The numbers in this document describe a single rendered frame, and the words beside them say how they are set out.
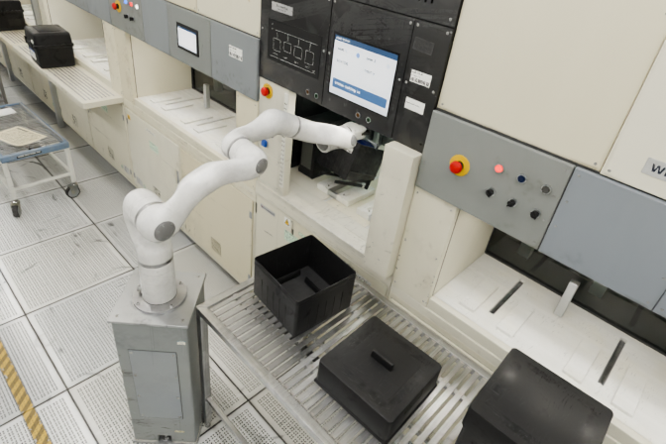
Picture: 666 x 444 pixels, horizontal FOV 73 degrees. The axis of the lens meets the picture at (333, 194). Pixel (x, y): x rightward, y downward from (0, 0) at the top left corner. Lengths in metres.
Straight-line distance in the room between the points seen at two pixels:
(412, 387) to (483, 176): 0.67
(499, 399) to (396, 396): 0.29
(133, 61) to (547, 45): 2.58
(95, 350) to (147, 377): 0.79
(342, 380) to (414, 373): 0.23
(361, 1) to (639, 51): 0.82
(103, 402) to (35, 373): 0.40
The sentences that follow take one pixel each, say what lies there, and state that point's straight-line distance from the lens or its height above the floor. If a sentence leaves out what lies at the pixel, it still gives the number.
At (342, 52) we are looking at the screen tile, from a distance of 1.67.
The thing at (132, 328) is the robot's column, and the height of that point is 0.72.
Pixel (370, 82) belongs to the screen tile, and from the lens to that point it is 1.60.
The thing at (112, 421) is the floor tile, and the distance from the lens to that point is 2.47.
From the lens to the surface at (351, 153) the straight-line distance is 2.05.
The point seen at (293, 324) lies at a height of 0.82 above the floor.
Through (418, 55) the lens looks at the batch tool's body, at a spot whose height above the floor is 1.70.
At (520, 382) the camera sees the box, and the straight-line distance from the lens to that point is 1.43.
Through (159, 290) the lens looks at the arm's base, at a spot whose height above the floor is 0.84.
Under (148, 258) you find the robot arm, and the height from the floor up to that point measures 0.99.
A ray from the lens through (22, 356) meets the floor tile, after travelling 2.84.
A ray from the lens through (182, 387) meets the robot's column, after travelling 2.00.
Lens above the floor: 2.03
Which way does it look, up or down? 32 degrees down
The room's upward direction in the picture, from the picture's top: 8 degrees clockwise
